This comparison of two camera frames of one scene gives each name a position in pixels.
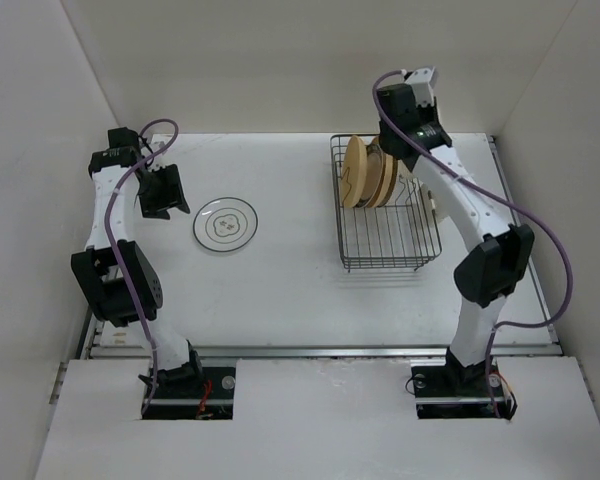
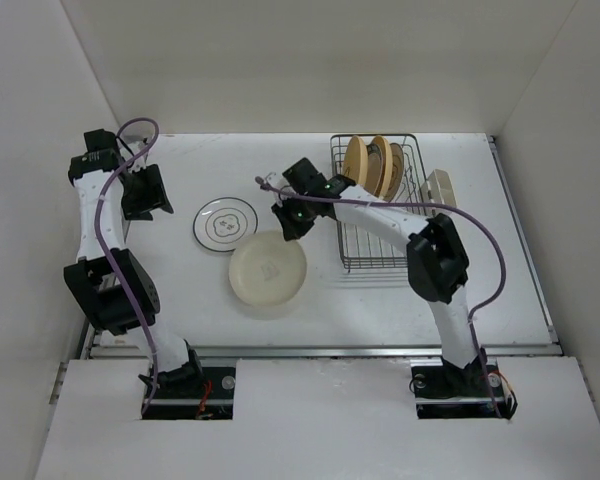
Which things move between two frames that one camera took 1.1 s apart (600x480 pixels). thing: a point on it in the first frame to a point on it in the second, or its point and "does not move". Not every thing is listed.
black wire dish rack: (403, 234) does not move
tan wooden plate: (354, 172) does not move
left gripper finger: (183, 206) to (167, 207)
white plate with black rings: (225, 224) does not move
